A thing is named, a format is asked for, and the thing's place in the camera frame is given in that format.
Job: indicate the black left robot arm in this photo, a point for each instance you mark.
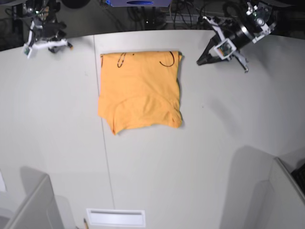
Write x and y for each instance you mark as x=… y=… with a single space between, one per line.
x=242 y=24

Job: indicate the pencil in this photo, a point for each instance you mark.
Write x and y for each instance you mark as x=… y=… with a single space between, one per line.
x=85 y=224

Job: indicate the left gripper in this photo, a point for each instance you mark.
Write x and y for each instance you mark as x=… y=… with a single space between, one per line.
x=232 y=31

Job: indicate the grey partition panel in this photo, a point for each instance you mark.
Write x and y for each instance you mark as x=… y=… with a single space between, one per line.
x=289 y=192
x=38 y=210

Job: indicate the grey partition panel left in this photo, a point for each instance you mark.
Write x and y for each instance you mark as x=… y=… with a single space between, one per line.
x=38 y=210

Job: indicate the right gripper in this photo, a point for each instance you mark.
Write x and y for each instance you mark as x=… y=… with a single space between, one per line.
x=51 y=31

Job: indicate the yellow orange T-shirt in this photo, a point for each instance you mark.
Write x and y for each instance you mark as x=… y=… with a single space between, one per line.
x=140 y=89

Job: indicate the blue purple device box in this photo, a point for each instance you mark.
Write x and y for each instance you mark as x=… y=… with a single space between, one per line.
x=139 y=3

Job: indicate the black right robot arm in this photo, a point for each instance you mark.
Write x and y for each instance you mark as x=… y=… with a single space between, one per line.
x=42 y=10

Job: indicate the grey partition panel right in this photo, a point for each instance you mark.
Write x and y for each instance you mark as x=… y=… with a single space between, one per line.
x=289 y=192

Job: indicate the black keyboard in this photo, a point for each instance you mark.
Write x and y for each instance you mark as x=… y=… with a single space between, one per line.
x=299 y=177

